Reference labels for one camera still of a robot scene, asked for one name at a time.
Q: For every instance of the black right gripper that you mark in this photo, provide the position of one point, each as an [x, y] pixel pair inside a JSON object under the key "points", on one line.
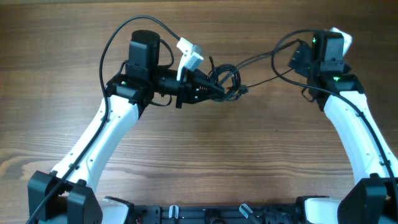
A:
{"points": [[296, 62]]}

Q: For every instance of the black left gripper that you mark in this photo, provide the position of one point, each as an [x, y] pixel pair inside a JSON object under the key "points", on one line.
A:
{"points": [[188, 85]]}

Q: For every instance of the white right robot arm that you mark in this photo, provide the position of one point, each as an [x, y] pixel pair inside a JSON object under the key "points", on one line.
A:
{"points": [[340, 95]]}

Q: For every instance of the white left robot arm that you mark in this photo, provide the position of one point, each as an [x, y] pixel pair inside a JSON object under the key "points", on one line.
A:
{"points": [[66, 194]]}

